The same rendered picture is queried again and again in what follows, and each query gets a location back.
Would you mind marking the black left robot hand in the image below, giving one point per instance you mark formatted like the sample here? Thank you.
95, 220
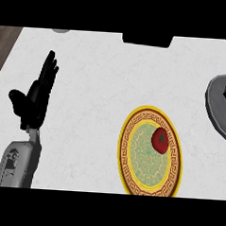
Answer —
36, 99

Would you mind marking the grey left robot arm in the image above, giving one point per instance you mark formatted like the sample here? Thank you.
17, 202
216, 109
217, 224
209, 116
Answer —
17, 162

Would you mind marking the yellow patterned plate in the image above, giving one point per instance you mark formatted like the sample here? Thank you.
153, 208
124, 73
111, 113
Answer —
148, 151

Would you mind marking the grey round object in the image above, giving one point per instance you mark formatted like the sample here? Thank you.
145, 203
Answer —
60, 30

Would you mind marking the red tomato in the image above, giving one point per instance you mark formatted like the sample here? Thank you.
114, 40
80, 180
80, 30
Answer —
160, 140

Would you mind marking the black appliance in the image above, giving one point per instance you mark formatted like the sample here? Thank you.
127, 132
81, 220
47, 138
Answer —
147, 40

